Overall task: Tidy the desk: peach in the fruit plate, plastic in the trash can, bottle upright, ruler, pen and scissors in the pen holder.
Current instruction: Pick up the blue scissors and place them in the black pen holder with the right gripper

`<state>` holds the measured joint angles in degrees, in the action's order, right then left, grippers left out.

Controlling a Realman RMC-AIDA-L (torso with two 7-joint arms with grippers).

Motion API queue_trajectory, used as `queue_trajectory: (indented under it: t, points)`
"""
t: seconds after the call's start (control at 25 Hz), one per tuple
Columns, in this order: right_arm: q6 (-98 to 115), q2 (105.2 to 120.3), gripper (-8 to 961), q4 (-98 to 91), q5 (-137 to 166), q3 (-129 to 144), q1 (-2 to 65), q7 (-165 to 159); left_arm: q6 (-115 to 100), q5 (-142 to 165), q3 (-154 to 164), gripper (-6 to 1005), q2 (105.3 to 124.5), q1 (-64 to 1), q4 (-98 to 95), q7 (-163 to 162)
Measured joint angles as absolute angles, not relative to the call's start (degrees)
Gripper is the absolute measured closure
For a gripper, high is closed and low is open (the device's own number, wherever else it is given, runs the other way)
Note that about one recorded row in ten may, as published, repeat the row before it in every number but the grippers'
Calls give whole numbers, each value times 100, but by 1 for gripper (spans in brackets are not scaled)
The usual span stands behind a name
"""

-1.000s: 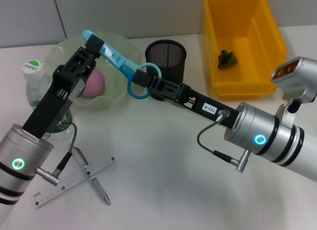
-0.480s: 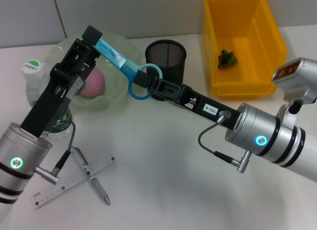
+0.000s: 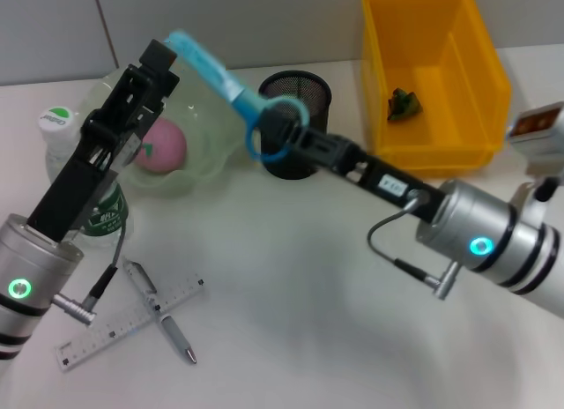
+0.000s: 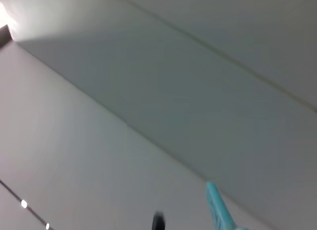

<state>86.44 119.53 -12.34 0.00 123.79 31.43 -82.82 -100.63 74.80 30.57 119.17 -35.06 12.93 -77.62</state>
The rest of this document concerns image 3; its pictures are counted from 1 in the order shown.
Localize yellow plastic bin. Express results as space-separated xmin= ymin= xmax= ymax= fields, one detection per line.
xmin=360 ymin=0 xmax=513 ymax=179

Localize clear plastic ruler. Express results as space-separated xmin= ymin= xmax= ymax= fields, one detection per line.
xmin=55 ymin=271 xmax=208 ymax=374

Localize green plastic wrapper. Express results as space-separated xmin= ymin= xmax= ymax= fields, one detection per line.
xmin=386 ymin=86 xmax=426 ymax=122

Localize silver ballpoint pen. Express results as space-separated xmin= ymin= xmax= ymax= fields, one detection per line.
xmin=121 ymin=257 xmax=198 ymax=366

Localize blue scissors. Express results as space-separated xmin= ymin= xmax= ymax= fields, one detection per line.
xmin=162 ymin=28 xmax=310 ymax=164

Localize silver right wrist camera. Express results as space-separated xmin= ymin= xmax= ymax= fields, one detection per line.
xmin=506 ymin=100 xmax=564 ymax=207

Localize black mesh pen holder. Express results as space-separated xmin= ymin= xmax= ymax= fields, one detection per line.
xmin=257 ymin=70 xmax=332 ymax=181

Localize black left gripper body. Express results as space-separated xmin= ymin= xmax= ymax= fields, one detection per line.
xmin=26 ymin=102 xmax=167 ymax=243

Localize gripper black plug cable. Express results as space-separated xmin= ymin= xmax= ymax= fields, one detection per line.
xmin=52 ymin=219 xmax=130 ymax=327
xmin=367 ymin=199 xmax=462 ymax=301

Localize pale green glass fruit plate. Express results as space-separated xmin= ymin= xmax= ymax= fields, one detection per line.
xmin=78 ymin=55 xmax=259 ymax=197

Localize right gripper black plug cable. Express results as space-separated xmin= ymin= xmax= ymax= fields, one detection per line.
xmin=367 ymin=199 xmax=462 ymax=301

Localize left gripper black plug cable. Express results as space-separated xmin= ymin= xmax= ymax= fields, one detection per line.
xmin=52 ymin=219 xmax=130 ymax=327

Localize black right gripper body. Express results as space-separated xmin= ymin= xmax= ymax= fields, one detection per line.
xmin=338 ymin=138 xmax=447 ymax=228

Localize pink peach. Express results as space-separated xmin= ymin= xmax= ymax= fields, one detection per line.
xmin=133 ymin=120 xmax=189 ymax=175

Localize clear water bottle green label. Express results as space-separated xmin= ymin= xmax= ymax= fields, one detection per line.
xmin=37 ymin=105 xmax=131 ymax=249

